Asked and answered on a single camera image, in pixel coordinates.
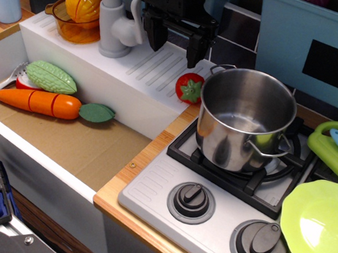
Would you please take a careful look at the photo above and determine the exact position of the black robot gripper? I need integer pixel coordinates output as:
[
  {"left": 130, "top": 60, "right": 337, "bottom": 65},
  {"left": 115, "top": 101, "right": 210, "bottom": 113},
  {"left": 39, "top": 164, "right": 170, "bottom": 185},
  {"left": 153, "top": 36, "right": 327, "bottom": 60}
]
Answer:
[{"left": 143, "top": 0, "right": 218, "bottom": 68}]

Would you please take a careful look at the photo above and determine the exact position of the red toy strawberry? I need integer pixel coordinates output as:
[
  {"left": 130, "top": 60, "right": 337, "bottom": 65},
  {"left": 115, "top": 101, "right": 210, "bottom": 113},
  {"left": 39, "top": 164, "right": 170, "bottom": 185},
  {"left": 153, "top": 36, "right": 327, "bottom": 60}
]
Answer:
[{"left": 175, "top": 73, "right": 205, "bottom": 104}]

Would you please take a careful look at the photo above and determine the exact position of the stainless steel pot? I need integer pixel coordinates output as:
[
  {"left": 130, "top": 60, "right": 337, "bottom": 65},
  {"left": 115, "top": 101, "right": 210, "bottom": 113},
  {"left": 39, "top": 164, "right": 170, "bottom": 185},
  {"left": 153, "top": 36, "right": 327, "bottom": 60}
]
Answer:
[{"left": 196, "top": 64, "right": 297, "bottom": 173}]

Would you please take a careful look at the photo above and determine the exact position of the grey toy faucet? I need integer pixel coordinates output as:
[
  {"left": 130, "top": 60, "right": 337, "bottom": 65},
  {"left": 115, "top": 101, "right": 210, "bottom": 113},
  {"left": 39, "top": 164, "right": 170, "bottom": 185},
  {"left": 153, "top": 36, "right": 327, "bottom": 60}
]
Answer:
[{"left": 99, "top": 0, "right": 147, "bottom": 58}]

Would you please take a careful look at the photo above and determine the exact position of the white toy sink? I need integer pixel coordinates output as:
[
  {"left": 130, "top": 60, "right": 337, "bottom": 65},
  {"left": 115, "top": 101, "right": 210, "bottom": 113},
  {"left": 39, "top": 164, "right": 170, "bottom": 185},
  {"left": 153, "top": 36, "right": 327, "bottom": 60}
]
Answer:
[{"left": 0, "top": 6, "right": 223, "bottom": 253}]

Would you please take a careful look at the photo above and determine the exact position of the orange toy pumpkin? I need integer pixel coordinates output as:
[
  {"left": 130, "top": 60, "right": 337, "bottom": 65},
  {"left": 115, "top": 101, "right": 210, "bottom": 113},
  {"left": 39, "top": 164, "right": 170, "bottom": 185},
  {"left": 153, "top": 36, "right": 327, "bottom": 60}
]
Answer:
[{"left": 65, "top": 0, "right": 101, "bottom": 23}]

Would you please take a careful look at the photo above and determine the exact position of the orange toy carrot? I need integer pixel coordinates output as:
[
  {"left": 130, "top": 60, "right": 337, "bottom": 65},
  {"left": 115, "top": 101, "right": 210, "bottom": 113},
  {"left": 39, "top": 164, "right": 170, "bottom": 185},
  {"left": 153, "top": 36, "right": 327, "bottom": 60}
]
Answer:
[{"left": 0, "top": 89, "right": 115, "bottom": 123}]

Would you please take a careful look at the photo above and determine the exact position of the green toy bitter gourd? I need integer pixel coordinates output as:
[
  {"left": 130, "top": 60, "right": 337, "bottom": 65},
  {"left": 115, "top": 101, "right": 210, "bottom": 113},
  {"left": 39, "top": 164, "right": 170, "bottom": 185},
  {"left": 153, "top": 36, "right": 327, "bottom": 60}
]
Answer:
[{"left": 26, "top": 60, "right": 77, "bottom": 95}]

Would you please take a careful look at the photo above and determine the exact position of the light blue toy oven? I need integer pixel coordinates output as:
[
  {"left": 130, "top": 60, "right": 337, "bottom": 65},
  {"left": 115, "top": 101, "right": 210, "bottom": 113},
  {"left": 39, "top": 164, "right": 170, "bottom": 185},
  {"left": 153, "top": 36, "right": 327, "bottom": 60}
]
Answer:
[{"left": 255, "top": 0, "right": 338, "bottom": 108}]

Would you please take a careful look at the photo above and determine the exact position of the brown cardboard sheet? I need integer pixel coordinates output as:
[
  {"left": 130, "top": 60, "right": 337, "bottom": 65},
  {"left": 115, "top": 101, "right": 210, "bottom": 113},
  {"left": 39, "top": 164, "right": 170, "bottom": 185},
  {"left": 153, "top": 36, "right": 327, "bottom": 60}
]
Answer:
[{"left": 0, "top": 103, "right": 150, "bottom": 191}]

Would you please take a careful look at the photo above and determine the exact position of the white slotted spoon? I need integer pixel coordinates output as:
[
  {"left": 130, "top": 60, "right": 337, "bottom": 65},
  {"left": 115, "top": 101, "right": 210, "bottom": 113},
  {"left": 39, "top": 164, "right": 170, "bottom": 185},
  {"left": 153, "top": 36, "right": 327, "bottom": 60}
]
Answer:
[{"left": 0, "top": 62, "right": 29, "bottom": 90}]

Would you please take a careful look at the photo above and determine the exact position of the red white toy radish slice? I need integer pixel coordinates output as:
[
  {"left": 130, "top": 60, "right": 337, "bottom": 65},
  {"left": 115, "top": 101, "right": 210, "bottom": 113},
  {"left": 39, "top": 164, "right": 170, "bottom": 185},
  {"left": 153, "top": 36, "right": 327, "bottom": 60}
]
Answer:
[{"left": 15, "top": 74, "right": 43, "bottom": 91}]

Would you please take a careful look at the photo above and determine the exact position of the left grey stove knob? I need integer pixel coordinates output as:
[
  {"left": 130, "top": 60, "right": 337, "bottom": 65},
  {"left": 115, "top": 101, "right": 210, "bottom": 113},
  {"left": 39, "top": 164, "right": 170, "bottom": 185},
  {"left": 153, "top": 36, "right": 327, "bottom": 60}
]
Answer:
[{"left": 167, "top": 182, "right": 216, "bottom": 225}]

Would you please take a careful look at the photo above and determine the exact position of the grey stove knob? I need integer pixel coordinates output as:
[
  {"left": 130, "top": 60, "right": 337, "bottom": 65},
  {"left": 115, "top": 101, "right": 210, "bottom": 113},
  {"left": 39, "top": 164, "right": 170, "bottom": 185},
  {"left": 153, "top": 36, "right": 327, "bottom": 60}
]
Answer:
[
  {"left": 229, "top": 219, "right": 291, "bottom": 253},
  {"left": 167, "top": 182, "right": 216, "bottom": 225}
]

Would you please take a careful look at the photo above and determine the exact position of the black stove grate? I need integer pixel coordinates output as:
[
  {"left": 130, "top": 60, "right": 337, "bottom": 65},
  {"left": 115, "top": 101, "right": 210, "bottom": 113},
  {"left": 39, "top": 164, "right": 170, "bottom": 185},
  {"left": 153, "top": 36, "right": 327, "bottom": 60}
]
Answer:
[{"left": 161, "top": 104, "right": 338, "bottom": 226}]

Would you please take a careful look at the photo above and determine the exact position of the green cutting board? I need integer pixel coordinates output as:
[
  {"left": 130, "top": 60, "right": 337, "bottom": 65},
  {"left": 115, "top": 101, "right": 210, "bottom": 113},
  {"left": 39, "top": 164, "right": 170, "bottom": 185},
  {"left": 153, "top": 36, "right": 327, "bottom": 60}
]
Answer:
[{"left": 307, "top": 121, "right": 338, "bottom": 177}]

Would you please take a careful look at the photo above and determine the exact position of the grey toy stove top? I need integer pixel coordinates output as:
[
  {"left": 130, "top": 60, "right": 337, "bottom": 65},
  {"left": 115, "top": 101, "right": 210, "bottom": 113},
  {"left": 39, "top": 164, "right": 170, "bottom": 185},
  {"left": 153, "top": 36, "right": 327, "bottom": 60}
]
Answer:
[{"left": 112, "top": 98, "right": 338, "bottom": 253}]

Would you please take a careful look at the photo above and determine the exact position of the lime green plate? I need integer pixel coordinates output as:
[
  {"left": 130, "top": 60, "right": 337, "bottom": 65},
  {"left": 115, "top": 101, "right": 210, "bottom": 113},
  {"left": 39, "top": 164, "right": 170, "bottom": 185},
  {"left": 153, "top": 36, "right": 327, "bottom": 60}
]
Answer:
[{"left": 280, "top": 180, "right": 338, "bottom": 253}]

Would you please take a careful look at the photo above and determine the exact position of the right grey stove knob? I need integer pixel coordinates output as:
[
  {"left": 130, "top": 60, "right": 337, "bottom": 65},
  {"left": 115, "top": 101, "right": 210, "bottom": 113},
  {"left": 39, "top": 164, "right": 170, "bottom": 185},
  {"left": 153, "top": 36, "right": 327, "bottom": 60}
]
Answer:
[{"left": 229, "top": 219, "right": 291, "bottom": 253}]

